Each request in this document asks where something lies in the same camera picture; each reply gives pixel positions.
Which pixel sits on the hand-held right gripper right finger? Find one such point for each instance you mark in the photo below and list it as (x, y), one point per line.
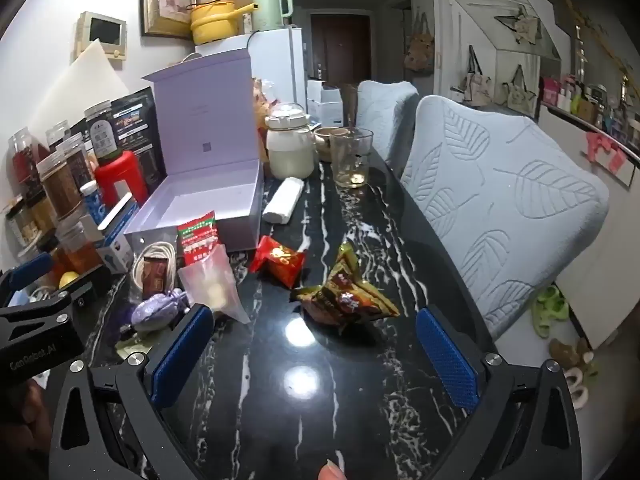
(447, 360)

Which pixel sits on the dark-label clear jar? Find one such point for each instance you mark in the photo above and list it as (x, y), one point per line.
(102, 132)

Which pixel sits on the wall intercom monitor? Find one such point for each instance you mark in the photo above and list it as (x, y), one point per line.
(105, 30)

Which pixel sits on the red green snack packet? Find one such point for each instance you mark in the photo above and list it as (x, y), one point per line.
(197, 240)

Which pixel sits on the pink paper cutout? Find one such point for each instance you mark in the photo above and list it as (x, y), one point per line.
(607, 150)

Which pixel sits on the red gold-print snack packet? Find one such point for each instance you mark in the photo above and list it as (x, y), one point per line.
(277, 260)

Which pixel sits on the brown ceramic bowl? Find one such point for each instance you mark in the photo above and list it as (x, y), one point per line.
(322, 145)

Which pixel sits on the clear glass cup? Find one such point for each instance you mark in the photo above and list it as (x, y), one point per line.
(350, 160)

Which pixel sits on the brown gold snack packet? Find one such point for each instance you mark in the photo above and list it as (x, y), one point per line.
(345, 300)

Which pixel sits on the orange printed snack bag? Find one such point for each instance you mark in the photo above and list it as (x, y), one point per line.
(260, 105)

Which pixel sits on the translucent zip bag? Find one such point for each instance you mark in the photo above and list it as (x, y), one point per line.
(212, 280)

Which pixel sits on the person's left hand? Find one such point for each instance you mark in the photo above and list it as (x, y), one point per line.
(30, 415)

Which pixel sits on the clear plastic jar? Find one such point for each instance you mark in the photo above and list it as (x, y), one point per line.
(59, 135)
(80, 165)

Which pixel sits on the brown plush slippers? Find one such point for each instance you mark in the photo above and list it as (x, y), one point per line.
(570, 355)

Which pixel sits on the black printed bag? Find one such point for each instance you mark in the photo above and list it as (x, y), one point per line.
(135, 120)

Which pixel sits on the brown patterned tote bag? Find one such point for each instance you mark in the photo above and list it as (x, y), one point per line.
(417, 47)

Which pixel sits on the star-shaped bag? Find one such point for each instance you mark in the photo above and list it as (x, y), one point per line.
(525, 27)

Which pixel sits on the small brown sachet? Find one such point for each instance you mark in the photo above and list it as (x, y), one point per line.
(154, 275)

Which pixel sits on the brown-filled jar white lid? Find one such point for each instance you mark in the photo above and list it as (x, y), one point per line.
(60, 190)

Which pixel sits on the cream lidded jug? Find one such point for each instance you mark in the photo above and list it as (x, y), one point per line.
(290, 152)

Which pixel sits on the blue white carton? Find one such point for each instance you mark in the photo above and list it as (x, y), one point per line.
(117, 245)

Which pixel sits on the person's right hand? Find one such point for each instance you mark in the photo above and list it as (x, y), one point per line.
(331, 472)

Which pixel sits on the pale green kettle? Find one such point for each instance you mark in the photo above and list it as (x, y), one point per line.
(267, 10)

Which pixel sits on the small glass jar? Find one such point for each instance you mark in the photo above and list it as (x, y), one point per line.
(22, 225)

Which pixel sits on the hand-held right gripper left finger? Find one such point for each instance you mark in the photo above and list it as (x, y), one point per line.
(182, 355)

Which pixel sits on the row of shelf bottles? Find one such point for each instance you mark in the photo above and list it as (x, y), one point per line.
(590, 105)

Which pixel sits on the lavender gift box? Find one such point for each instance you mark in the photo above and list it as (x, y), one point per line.
(200, 200)

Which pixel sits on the dark brown door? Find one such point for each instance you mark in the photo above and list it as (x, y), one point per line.
(340, 50)

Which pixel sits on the amber honey jar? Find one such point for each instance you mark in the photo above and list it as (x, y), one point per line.
(80, 255)

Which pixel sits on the clear jar red contents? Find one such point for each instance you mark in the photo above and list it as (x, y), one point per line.
(27, 165)

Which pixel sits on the yellow enamel pot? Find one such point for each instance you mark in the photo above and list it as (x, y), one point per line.
(212, 22)

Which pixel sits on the white fridge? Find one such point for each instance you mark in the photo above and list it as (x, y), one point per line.
(275, 60)

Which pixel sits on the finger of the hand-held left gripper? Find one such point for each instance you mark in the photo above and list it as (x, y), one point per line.
(75, 292)
(30, 268)

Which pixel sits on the blue bottle white cap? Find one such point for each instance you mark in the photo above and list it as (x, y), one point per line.
(94, 205)

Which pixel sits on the green slippers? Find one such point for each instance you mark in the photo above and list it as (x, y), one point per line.
(550, 310)

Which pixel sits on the quilted leaf-pattern chair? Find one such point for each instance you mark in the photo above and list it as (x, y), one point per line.
(500, 200)
(385, 110)

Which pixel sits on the yellow lemon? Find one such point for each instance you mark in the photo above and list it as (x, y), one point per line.
(68, 280)

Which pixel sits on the beige tote bag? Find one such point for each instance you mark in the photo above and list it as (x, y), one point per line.
(475, 85)
(520, 92)

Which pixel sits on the white cardboard boxes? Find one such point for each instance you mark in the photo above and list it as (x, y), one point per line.
(325, 102)

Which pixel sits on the purple wrapped candy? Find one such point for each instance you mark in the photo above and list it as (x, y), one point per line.
(152, 310)

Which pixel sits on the white foam board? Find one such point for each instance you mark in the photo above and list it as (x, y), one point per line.
(80, 85)

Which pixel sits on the white slipper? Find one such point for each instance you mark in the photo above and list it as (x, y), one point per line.
(575, 390)

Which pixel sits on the red plastic canister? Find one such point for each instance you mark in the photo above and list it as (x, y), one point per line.
(122, 180)

